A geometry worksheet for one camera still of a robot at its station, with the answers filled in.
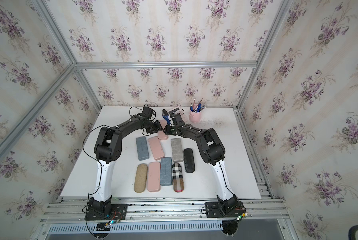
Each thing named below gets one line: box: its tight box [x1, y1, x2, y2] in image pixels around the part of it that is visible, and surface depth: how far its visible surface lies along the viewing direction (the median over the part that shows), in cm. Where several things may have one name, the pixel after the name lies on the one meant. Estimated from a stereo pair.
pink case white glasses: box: [148, 136, 165, 161], surface depth 97 cm
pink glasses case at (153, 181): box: [147, 161, 161, 192], surface depth 84 cm
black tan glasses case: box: [183, 148, 195, 174], surface depth 90 cm
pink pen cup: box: [189, 108, 203, 123], surface depth 107 cm
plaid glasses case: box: [172, 162, 184, 193], surface depth 83 cm
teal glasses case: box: [160, 157, 173, 186], surface depth 85 cm
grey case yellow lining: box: [136, 136, 150, 161], surface depth 95 cm
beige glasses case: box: [134, 163, 148, 193], surface depth 83 cm
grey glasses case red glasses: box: [170, 138, 184, 163], surface depth 95 cm
